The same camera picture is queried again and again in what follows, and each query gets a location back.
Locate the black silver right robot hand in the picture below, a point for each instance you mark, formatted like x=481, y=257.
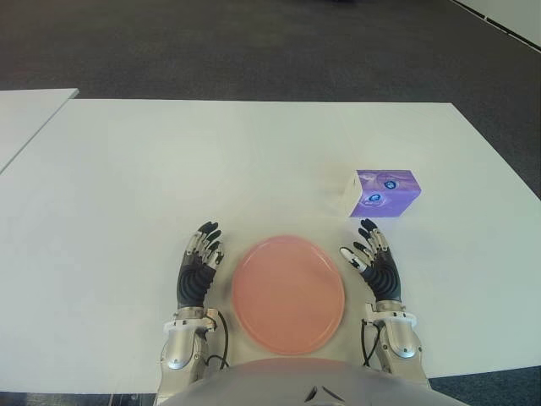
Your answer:
x=384, y=279

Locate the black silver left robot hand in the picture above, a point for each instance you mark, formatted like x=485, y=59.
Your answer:
x=192, y=283

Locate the silver robot torso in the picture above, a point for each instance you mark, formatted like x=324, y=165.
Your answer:
x=274, y=380

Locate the pink round plate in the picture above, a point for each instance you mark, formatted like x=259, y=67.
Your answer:
x=287, y=296

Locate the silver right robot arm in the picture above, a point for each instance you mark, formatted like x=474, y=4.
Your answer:
x=401, y=338

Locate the purple tissue paper pack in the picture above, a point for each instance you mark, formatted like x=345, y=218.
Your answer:
x=393, y=199

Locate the white side table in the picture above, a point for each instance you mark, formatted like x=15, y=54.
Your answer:
x=25, y=118

